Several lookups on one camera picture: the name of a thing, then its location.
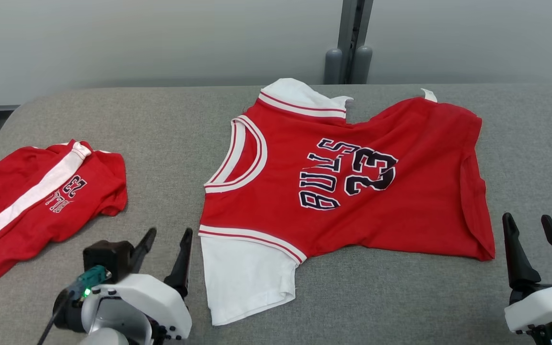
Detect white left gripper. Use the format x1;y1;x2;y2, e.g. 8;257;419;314
80;228;194;345

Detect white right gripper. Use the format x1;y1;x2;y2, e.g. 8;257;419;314
502;212;552;345

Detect red Bulls jersey white sleeves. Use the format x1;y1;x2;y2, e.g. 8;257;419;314
198;78;496;326

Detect red shorts white stripe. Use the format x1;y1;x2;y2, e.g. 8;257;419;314
0;140;128;292

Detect grey partition post twin feet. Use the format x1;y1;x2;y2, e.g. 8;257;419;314
324;0;374;85

